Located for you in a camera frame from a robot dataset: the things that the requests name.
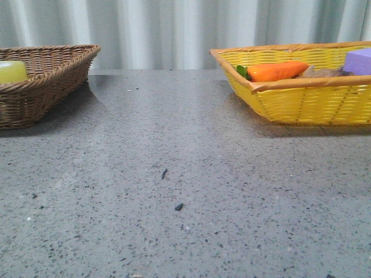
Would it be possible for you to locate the yellow tape roll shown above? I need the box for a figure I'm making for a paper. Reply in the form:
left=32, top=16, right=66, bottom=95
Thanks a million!
left=0, top=60, right=28, bottom=83

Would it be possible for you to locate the small black debris piece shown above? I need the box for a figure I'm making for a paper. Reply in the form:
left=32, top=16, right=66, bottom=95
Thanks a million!
left=161, top=168, right=168, bottom=180

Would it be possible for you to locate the small black debris chunk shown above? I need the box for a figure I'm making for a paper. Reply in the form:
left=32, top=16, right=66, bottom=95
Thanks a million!
left=174, top=203, right=184, bottom=211

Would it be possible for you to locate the orange toy carrot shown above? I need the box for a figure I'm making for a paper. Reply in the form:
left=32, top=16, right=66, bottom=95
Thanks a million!
left=235, top=61, right=309, bottom=82

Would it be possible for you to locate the white curtain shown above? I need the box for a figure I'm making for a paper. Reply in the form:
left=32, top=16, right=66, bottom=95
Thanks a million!
left=1, top=1, right=370, bottom=70

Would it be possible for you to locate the brown ginger root toy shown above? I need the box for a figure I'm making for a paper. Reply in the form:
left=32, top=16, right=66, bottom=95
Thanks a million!
left=297, top=65, right=354, bottom=78

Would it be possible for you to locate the brown wicker basket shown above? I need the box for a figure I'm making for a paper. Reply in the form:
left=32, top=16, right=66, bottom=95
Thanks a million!
left=1, top=45, right=101, bottom=130

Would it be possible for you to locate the yellow woven basket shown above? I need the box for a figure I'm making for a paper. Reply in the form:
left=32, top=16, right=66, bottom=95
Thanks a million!
left=210, top=41, right=370, bottom=125

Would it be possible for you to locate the purple foam block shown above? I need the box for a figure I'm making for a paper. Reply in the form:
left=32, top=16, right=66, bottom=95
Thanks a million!
left=343, top=48, right=371, bottom=75

